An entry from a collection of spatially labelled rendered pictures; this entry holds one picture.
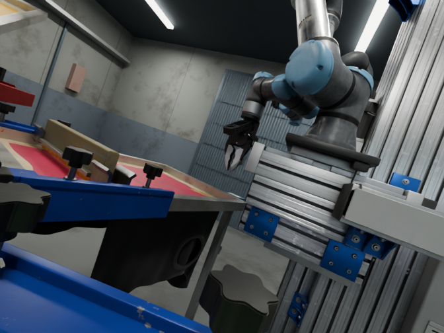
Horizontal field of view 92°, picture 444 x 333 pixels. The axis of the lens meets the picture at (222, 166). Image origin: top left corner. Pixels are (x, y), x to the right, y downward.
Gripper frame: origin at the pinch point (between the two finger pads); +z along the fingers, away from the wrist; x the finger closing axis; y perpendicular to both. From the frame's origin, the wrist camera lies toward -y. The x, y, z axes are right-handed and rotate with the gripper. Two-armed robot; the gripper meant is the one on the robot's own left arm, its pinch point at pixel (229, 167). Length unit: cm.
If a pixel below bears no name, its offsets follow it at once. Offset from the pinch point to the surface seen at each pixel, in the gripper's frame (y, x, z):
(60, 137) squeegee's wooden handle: -40, 33, 8
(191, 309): 37, 15, 83
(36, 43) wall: 40, 481, -79
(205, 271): 37, 14, 60
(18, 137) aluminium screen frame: -44, 53, 14
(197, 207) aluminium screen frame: -13.0, -2.0, 14.7
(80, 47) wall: 108, 498, -115
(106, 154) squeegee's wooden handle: -39.8, 7.0, 5.7
